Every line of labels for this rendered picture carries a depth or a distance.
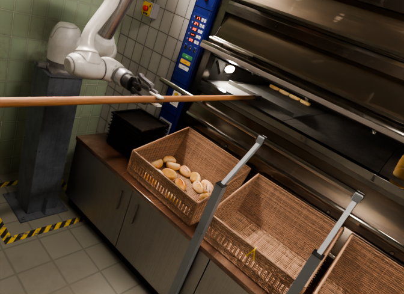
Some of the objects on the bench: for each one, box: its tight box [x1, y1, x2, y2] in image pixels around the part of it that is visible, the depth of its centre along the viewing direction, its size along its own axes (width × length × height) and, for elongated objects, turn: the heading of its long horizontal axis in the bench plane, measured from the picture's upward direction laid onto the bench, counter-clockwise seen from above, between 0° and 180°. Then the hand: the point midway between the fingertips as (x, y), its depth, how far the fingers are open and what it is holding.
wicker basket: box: [203, 173, 344, 294], centre depth 166 cm, size 49×56×28 cm
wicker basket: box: [126, 127, 251, 226], centre depth 194 cm, size 49×56×28 cm
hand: (155, 98), depth 140 cm, fingers closed on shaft, 3 cm apart
